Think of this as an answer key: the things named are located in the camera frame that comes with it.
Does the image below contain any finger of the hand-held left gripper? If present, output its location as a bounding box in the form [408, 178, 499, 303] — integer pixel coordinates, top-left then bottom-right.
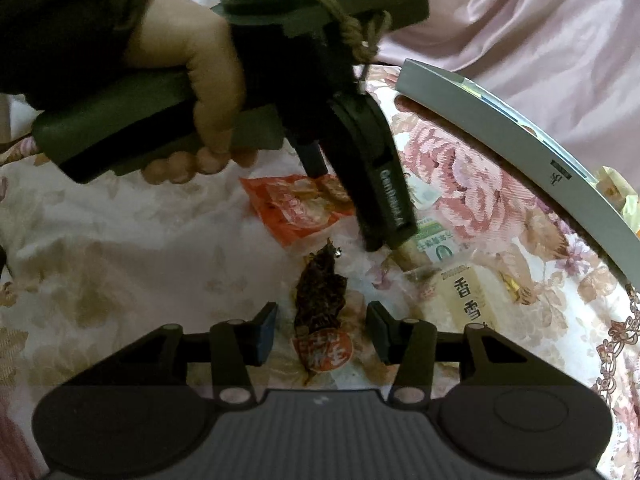
[361, 222, 420, 253]
[295, 140, 330, 179]

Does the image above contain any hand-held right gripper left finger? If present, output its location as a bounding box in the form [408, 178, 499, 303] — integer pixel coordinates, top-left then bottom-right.
[117, 302, 279, 407]

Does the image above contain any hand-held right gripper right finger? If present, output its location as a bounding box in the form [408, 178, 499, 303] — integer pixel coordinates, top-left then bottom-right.
[366, 302, 533, 407]

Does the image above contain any orange-red snack packet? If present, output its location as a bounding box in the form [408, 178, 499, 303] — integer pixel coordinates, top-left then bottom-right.
[239, 174, 357, 247]

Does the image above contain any clear biscuit packet green print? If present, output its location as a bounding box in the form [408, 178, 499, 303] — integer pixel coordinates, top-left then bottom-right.
[395, 216, 472, 282]

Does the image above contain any small figure-print snack packet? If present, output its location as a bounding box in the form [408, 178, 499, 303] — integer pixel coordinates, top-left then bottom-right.
[404, 171, 442, 212]

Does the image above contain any dark brown snack packet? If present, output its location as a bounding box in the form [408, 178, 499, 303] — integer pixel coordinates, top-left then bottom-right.
[291, 239, 357, 377]

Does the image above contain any grey cardboard box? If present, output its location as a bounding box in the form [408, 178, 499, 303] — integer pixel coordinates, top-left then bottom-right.
[396, 58, 640, 293]

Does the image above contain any person's left forearm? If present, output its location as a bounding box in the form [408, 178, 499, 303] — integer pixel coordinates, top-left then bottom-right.
[0, 0, 168, 111]

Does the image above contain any person's left hand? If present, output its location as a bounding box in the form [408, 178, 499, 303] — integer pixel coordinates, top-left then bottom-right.
[122, 0, 258, 186]

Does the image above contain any floral bedsheet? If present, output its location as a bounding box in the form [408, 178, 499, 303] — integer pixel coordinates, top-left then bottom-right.
[0, 60, 640, 480]

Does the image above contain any pink satin curtain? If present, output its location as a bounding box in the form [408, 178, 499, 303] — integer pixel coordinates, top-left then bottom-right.
[372, 0, 640, 181]

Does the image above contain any yellow wrapped candy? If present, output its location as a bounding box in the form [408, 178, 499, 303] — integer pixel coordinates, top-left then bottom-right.
[596, 165, 640, 237]

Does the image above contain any brown rope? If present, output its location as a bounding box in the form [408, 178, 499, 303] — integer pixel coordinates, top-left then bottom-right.
[250, 0, 393, 66]

